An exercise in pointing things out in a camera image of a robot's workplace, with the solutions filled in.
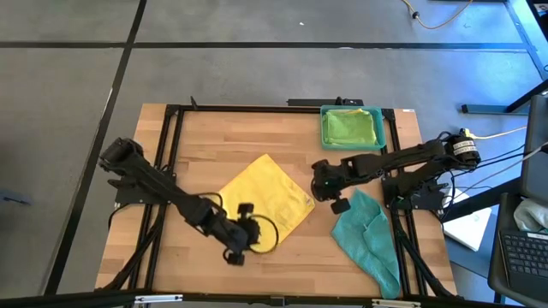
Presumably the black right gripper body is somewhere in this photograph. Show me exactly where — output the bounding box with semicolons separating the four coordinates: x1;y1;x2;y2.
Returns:
310;158;357;203

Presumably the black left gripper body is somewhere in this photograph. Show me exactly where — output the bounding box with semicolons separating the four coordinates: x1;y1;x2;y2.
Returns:
186;198;252;256

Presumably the teal microfiber towel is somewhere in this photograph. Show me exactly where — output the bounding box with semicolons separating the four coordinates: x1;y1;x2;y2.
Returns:
331;187;402;299

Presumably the bright green microfiber towel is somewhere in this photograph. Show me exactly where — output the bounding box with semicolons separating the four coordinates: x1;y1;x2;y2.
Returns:
321;109;378;146

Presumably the yellow towel with white label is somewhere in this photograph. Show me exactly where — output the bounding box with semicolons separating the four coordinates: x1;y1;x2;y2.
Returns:
217;153;317;254

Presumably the teal plastic tray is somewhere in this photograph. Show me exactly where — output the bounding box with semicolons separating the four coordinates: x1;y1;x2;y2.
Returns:
319;105;389;151

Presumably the black bar device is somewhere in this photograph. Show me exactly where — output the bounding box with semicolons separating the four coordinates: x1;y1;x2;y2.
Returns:
287;97;365;108

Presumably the white flat box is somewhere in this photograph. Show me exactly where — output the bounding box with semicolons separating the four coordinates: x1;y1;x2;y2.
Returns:
442;187;493;252

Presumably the black diagonal desk bar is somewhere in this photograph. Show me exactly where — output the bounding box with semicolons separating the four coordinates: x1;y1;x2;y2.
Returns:
439;177;522;223

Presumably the black rig beam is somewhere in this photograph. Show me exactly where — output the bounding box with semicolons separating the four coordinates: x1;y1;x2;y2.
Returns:
0;289;548;308

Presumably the dark metal stand base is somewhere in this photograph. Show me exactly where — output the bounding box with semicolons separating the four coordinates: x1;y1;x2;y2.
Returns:
461;79;548;116

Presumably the grey crumpled cloth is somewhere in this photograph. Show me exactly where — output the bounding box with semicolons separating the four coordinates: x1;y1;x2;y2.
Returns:
512;198;548;234

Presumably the dark laptop with keyboard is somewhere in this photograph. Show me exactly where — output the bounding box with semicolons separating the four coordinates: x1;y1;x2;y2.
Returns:
487;192;548;308

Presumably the grey monitor back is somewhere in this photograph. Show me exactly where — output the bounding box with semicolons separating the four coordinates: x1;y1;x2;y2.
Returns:
520;93;548;202

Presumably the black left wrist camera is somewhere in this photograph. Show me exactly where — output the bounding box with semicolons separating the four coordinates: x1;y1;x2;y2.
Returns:
237;203;262;246

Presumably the black left camera cable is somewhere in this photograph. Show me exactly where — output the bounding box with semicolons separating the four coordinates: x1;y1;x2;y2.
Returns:
194;191;280;255

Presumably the silver metal bracket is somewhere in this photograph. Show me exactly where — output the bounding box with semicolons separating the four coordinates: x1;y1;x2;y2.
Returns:
134;293;184;305
371;299;421;308

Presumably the black aluminium table frame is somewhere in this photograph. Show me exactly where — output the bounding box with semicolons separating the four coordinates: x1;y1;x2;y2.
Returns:
96;96;457;300

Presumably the yellow plug with cream cable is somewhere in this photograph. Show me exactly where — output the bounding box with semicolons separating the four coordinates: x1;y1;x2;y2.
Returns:
460;126;528;141

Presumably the yellow floor cable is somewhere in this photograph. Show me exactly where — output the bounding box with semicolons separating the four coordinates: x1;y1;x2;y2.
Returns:
401;0;474;31

